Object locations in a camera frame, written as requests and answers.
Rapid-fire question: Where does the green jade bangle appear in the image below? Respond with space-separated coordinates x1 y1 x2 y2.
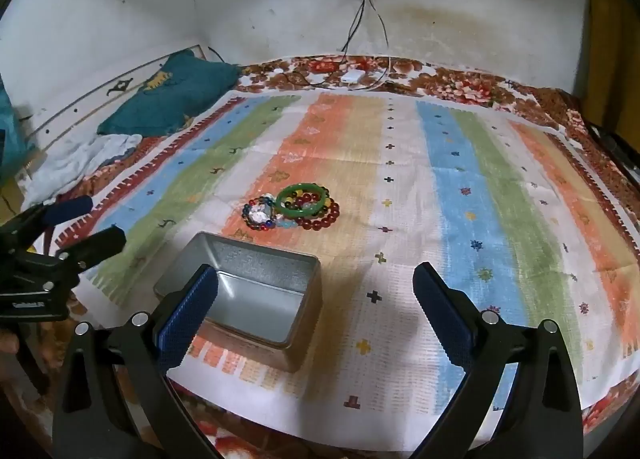
276 182 331 218

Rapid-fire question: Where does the striped printed mat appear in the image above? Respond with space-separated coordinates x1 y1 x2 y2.
55 91 638 455

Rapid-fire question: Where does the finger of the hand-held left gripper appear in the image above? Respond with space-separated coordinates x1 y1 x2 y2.
0 195 95 240
52 225 127 271

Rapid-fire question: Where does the white crystal bracelet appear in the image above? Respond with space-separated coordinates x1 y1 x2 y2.
250 194 279 224

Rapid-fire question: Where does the white cloth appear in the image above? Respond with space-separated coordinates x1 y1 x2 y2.
22 133 143 210

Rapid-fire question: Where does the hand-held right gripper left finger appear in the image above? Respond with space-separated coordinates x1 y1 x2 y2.
50 264 221 459

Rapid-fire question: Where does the striped Christmas pattern mat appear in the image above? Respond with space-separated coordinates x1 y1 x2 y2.
0 55 640 459

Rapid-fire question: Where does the silver metal tin box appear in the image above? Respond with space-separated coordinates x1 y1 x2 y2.
152 231 322 374

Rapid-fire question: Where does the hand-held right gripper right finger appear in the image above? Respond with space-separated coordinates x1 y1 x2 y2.
412 261 586 459

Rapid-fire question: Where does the dark wooden bed frame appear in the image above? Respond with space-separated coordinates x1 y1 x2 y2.
582 121 640 204

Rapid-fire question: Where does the yellow curtain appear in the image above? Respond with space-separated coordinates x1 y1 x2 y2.
582 0 640 140

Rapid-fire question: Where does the red bead bracelet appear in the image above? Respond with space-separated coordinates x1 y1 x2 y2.
290 191 342 235

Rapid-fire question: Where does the teal cloth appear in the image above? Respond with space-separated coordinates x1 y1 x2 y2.
0 76 38 184
96 50 243 137

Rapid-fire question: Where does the multicolour bead bracelet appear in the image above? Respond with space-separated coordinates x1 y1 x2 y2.
287 186 333 212
242 196 278 232

